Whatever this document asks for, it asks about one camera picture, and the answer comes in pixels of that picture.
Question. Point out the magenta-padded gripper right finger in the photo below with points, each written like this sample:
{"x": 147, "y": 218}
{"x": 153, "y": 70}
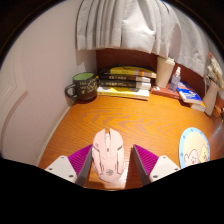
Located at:
{"x": 163, "y": 166}

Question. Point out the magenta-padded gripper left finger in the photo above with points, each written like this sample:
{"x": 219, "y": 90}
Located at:
{"x": 63, "y": 166}

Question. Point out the pink computer mouse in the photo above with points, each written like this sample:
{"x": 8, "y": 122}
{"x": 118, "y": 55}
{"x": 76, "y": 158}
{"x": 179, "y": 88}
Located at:
{"x": 108, "y": 156}

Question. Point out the round cartoon-print mouse pad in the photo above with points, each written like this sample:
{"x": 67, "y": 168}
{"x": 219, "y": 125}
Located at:
{"x": 193, "y": 140}

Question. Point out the orange book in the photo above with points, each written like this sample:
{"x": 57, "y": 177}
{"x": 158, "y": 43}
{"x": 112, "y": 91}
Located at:
{"x": 199, "y": 107}

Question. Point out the red-brown book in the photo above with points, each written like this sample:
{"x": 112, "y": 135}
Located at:
{"x": 161, "y": 91}

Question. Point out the blue book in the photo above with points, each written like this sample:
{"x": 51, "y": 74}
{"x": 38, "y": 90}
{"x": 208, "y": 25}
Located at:
{"x": 190, "y": 94}

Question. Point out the dark mug with green inside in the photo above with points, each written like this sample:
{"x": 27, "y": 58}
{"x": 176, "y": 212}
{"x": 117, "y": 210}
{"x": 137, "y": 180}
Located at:
{"x": 86, "y": 87}

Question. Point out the white ceramic vase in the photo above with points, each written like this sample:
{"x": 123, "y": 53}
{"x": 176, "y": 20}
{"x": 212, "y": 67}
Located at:
{"x": 210, "y": 98}

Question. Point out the white and yellow book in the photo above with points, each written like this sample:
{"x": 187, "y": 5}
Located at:
{"x": 123, "y": 93}

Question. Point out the thick black book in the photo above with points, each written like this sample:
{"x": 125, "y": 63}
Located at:
{"x": 123, "y": 84}

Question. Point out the thin black book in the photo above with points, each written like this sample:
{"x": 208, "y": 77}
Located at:
{"x": 123, "y": 78}

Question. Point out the white pleated curtain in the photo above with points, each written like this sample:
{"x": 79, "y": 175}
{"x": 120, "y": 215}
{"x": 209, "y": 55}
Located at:
{"x": 133, "y": 23}

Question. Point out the white wall panel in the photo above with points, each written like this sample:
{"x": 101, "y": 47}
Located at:
{"x": 6, "y": 86}

